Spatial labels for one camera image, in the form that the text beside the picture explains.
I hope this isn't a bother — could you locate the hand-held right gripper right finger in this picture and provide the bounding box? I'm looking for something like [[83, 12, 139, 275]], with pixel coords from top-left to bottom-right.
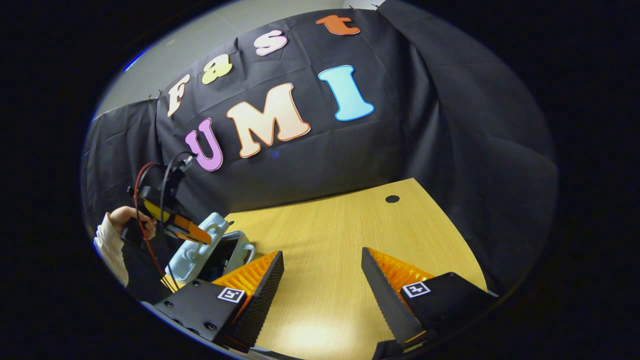
[[361, 246, 500, 358]]

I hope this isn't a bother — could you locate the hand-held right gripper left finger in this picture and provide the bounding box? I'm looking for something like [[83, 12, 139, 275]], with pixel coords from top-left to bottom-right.
[[152, 250, 286, 355]]

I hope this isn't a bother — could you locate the light blue small suitcase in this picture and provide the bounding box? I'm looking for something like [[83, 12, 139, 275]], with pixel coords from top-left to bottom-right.
[[165, 212, 256, 290]]

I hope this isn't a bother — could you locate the black backdrop cloth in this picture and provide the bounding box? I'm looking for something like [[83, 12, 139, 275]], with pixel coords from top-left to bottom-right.
[[80, 0, 560, 296]]

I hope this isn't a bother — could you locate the black cable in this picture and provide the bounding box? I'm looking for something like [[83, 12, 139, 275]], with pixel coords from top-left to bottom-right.
[[159, 151, 197, 236]]

